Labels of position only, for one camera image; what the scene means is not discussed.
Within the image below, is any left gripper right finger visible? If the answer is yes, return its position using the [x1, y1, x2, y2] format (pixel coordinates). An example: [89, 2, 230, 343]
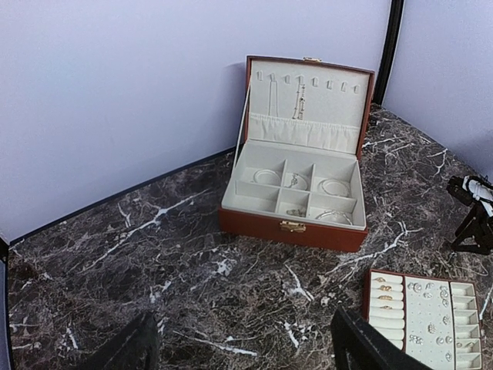
[330, 306, 427, 370]

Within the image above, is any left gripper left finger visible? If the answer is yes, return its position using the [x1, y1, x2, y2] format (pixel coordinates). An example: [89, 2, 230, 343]
[102, 311, 159, 369]

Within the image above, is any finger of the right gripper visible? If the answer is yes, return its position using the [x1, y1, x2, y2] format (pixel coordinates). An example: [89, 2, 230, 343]
[451, 210, 492, 254]

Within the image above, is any red jewelry tray insert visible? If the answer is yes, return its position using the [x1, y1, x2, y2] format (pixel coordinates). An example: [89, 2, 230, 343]
[363, 269, 485, 369]

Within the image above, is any red wooden jewelry box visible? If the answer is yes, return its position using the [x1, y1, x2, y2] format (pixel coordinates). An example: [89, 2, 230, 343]
[218, 55, 374, 252]

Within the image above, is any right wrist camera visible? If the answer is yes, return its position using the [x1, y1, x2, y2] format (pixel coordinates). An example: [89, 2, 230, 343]
[446, 176, 492, 217]

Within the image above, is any silver cuff bracelet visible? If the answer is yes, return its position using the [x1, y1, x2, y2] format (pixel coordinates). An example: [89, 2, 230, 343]
[314, 209, 354, 225]

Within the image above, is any silver bangle bracelet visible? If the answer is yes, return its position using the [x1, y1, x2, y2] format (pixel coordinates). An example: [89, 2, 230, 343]
[317, 177, 352, 196]

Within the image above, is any silver snake bracelet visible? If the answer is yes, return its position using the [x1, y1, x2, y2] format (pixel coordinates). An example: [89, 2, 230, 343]
[253, 168, 282, 186]

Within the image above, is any right black frame post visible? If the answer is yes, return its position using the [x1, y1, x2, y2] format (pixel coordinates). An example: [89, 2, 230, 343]
[373, 0, 404, 105]

